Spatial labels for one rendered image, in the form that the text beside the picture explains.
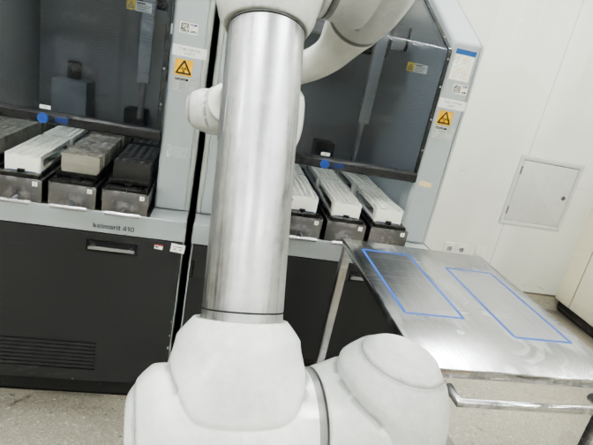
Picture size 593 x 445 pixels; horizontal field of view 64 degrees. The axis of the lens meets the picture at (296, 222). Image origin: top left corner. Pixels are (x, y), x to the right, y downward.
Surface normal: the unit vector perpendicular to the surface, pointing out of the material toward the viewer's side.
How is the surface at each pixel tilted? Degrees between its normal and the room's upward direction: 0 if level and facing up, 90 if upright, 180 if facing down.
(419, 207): 90
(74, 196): 90
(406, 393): 53
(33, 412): 0
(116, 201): 90
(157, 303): 90
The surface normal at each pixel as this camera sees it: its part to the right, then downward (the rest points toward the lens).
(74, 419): 0.19, -0.93
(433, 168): 0.14, 0.35
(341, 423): -0.04, -0.44
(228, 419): 0.18, -0.16
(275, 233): 0.70, -0.03
